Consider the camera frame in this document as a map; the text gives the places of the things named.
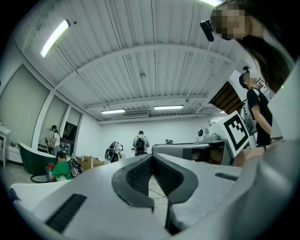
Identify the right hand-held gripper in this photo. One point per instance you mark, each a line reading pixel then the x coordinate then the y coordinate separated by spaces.
pixel 234 133

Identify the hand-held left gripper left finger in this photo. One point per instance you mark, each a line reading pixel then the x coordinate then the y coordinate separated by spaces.
pixel 93 199

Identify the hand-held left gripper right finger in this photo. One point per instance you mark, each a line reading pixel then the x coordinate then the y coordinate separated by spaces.
pixel 206 187

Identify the person's right forearm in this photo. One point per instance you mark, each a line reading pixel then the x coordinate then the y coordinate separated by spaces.
pixel 250 154

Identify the dark green bathtub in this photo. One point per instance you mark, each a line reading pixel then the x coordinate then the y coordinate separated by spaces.
pixel 35 159

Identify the black and white backpack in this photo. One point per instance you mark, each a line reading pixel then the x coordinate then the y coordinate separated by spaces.
pixel 75 167
pixel 140 145

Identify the large cardboard box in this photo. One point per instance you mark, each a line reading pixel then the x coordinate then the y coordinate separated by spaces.
pixel 90 161

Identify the ceiling tube light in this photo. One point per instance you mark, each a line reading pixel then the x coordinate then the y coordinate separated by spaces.
pixel 212 2
pixel 168 107
pixel 113 111
pixel 55 37

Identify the ceiling air conditioner vent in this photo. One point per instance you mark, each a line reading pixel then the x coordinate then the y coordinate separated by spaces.
pixel 136 114

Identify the white shell backpack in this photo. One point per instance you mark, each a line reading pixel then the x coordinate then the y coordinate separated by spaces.
pixel 111 151

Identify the red vacuum cleaner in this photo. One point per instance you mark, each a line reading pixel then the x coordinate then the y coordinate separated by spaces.
pixel 50 167

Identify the dark backpack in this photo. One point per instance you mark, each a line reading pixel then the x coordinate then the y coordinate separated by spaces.
pixel 62 142

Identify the black screen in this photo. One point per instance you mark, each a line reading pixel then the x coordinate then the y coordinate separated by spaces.
pixel 69 131

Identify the grey backpack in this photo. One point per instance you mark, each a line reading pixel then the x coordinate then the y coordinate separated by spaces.
pixel 249 119

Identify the white low cabinet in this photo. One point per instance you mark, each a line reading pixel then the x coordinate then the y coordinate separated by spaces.
pixel 15 153

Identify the grey window blind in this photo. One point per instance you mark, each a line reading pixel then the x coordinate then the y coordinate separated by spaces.
pixel 23 105
pixel 56 112

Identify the white bedside cabinet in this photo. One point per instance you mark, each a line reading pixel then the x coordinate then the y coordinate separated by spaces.
pixel 4 131

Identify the person's grey shirt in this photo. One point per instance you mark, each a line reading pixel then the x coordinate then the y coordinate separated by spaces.
pixel 288 105

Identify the person's face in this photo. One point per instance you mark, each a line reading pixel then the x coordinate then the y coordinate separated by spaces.
pixel 232 21

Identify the black head-worn camera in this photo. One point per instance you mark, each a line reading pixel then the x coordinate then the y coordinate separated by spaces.
pixel 207 29

